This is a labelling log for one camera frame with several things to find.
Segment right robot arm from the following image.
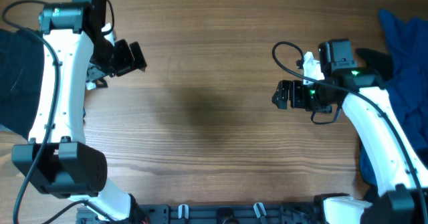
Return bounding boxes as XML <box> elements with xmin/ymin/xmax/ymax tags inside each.
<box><xmin>272</xmin><ymin>39</ymin><xmax>427</xmax><ymax>223</ymax></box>

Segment left black cable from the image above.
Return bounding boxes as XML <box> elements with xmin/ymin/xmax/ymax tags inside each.
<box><xmin>1</xmin><ymin>0</ymin><xmax>111</xmax><ymax>224</ymax></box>

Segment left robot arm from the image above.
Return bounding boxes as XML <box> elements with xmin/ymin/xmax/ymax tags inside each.
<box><xmin>12</xmin><ymin>0</ymin><xmax>149</xmax><ymax>223</ymax></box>

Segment folded grey shorts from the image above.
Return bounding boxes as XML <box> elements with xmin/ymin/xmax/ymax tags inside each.
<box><xmin>0</xmin><ymin>125</ymin><xmax>21</xmax><ymax>138</ymax></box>

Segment black cable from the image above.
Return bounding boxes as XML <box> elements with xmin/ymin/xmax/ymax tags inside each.
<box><xmin>271</xmin><ymin>41</ymin><xmax>428</xmax><ymax>224</ymax></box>
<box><xmin>1</xmin><ymin>0</ymin><xmax>111</xmax><ymax>224</ymax></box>

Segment right black cable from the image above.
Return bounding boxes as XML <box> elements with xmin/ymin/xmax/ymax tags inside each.
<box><xmin>271</xmin><ymin>41</ymin><xmax>428</xmax><ymax>224</ymax></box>

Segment black shorts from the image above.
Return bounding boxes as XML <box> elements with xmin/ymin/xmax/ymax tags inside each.
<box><xmin>1</xmin><ymin>29</ymin><xmax>44</xmax><ymax>139</ymax></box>

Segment blue garment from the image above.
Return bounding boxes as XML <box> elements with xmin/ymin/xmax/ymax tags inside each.
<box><xmin>359</xmin><ymin>8</ymin><xmax>428</xmax><ymax>187</ymax></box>

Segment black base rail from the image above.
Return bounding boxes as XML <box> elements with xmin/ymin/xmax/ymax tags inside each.
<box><xmin>76</xmin><ymin>202</ymin><xmax>322</xmax><ymax>224</ymax></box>

